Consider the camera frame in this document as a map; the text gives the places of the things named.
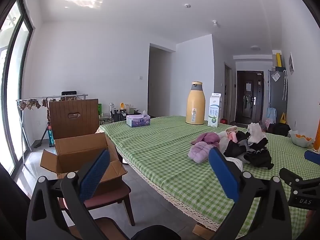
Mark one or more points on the lilac fluffy sock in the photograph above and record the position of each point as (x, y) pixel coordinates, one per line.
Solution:
(200, 152)

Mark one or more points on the dark entrance door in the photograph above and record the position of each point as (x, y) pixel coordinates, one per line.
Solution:
(250, 105)

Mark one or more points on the pale blue white sock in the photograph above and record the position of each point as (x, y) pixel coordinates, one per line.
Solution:
(223, 141)

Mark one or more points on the paper sheet on fridge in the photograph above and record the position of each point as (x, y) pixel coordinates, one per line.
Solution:
(276, 76)

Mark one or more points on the white paper notice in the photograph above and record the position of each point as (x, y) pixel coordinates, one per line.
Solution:
(249, 87)

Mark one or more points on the wooden table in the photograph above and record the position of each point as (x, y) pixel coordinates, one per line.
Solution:
(202, 232)

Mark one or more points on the orange cardboard box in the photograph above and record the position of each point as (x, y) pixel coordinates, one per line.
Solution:
(317, 135)

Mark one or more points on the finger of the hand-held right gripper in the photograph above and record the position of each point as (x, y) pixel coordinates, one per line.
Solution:
(291, 177)
(313, 156)

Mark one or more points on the red toy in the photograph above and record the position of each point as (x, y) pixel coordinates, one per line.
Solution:
(224, 121)

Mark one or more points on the pale green fruit bowl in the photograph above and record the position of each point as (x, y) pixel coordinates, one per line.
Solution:
(300, 142)

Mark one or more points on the green checked tablecloth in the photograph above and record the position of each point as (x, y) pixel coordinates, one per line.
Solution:
(162, 150)

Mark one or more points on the green box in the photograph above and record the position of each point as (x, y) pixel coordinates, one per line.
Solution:
(100, 110)

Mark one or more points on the brown cardboard box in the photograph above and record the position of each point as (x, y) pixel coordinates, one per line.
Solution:
(80, 146)

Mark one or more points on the interior room door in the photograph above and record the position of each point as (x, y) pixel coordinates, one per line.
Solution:
(228, 92)

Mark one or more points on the pink fluffy sock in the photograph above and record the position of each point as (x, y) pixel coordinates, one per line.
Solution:
(233, 136)

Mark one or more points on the cream striped sock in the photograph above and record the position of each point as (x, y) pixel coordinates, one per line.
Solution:
(231, 129)

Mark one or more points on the mauve fluffy sock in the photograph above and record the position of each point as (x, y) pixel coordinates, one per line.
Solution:
(207, 138)

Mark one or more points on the folding side table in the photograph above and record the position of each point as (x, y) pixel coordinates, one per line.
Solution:
(117, 116)

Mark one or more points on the black bag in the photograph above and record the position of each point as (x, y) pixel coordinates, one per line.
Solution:
(278, 129)

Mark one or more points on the brown wooden chair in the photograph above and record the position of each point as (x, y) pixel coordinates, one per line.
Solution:
(75, 127)

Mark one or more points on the wall poster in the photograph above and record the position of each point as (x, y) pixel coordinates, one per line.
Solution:
(291, 63)

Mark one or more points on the yellow thermos jug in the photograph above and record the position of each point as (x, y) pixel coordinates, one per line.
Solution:
(195, 105)

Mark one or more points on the black sock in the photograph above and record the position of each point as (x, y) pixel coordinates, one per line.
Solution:
(260, 155)
(235, 147)

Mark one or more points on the person's right forearm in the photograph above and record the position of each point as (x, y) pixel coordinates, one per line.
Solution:
(313, 218)

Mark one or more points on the yellow box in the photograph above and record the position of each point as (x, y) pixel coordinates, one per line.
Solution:
(277, 58)

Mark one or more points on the row of hanging dried food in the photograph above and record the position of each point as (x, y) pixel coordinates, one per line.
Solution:
(31, 104)

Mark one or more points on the white bottle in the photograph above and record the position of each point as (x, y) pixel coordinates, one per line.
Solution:
(111, 107)

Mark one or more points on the ceiling light fitting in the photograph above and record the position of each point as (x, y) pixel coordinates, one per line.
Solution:
(215, 23)

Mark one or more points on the purple tissue box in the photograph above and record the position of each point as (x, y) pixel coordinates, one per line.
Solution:
(137, 121)

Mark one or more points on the round ceiling lamp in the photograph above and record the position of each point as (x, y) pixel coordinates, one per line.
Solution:
(255, 47)

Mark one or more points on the white milk carton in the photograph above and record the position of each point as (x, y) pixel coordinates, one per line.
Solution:
(214, 112)

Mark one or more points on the metal drying rack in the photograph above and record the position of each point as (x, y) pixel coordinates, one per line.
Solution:
(50, 96)

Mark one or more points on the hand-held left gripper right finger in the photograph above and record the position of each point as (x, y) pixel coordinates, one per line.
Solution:
(222, 175)

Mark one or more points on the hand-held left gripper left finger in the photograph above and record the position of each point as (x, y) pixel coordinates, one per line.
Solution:
(95, 172)

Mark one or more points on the grey fridge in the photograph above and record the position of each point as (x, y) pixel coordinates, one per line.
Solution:
(276, 97)

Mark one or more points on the black tripod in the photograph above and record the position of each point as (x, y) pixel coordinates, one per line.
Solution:
(44, 135)

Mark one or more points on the dark window frame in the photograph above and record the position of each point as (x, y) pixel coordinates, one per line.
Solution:
(29, 33)

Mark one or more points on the orange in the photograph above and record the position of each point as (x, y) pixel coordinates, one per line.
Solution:
(309, 138)

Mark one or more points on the blue bag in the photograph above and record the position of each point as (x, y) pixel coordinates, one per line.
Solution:
(271, 116)

